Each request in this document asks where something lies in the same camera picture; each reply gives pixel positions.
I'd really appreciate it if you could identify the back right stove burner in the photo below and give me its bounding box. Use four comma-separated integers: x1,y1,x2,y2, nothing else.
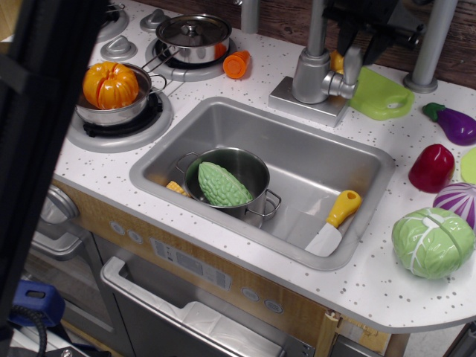
144,39,237,82

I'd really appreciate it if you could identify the silver oven door handle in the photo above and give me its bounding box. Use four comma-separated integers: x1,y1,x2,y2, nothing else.
31,225,91,262

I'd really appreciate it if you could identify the stove burner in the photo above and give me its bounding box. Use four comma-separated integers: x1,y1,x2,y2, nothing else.
66,92,173,153
97,2,129,42
144,39,237,82

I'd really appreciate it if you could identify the purple toy eggplant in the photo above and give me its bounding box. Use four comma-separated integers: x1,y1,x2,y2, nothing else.
422,103,475,146

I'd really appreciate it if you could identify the grey stove knob back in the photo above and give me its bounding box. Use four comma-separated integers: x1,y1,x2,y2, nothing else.
140,9,170,33

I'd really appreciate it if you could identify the silver toy faucet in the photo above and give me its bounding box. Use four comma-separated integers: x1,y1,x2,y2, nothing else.
268,1,349,128

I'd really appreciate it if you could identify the yellow toy lemon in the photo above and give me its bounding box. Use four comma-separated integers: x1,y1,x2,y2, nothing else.
329,50,344,74

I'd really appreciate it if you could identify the back left stove burner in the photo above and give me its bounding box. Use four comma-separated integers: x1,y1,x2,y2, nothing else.
97,2,129,42

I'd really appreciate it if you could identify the green toy cabbage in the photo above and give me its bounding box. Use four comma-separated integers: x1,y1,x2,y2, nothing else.
392,208,475,280

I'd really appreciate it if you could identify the light green cutting board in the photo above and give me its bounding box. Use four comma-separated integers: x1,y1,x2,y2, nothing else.
349,68,414,120

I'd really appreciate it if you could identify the grey support pole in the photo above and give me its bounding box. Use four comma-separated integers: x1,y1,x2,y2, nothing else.
403,0,458,94
232,0,260,34

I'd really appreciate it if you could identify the light green toy slice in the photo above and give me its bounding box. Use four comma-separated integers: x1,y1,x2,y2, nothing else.
460,147,476,184

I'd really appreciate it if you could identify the grey stove knob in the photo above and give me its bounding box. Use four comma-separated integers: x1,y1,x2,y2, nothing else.
140,9,170,33
100,35,138,62

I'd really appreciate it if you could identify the green bitter gourd toy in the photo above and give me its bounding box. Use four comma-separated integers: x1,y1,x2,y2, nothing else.
198,161,254,207

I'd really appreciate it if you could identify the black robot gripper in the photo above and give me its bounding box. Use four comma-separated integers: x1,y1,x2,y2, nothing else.
324,0,426,65

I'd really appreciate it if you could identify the orange toy pumpkin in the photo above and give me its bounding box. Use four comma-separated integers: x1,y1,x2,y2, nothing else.
83,62,139,110

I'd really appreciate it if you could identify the grey right support pole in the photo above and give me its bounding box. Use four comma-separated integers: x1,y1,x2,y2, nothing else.
403,0,458,94

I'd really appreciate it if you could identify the orange toy carrot piece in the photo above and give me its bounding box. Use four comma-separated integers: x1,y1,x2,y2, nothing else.
222,51,251,79

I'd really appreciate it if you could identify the grey oven dial knob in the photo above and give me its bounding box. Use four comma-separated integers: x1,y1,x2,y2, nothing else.
40,184,80,225

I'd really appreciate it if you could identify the yellow corn toy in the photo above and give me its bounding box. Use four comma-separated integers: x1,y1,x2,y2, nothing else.
166,181,190,197

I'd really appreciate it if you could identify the grey stove knob front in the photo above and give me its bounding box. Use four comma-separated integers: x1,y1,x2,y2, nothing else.
100,35,138,62

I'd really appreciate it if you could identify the steel pot in sink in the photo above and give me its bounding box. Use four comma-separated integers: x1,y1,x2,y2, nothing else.
176,147,281,228

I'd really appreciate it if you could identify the yellow handled toy knife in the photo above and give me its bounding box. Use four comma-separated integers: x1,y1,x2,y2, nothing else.
304,190,362,257

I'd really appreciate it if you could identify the grey centre support pole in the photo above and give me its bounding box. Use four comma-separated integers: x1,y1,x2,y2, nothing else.
232,0,260,34

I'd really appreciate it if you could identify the black foreground robot arm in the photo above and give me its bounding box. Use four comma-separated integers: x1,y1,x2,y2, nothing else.
1,1,376,324

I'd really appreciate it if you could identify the red toy bell pepper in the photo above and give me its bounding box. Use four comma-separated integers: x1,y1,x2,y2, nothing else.
408,144,455,193

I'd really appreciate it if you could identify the purple toy onion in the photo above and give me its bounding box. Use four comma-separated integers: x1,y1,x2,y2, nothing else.
433,182,475,231

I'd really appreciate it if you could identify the silver faucet lever handle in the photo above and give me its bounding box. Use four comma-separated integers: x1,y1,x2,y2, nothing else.
322,45,362,99

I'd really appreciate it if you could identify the steel pot on burner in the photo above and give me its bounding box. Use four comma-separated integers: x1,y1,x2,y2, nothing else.
75,63,163,126

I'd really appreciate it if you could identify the blue clamp with cable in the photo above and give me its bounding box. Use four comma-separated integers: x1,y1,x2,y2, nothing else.
7,280,65,356

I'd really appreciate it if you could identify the lidded steel saucepan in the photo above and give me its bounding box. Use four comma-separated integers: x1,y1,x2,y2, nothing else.
146,14,232,66

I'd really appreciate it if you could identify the front left stove burner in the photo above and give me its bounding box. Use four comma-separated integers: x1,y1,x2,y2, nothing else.
66,92,173,153

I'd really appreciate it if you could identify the silver dishwasher door handle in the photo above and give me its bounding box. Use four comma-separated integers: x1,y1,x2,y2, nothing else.
100,256,315,357

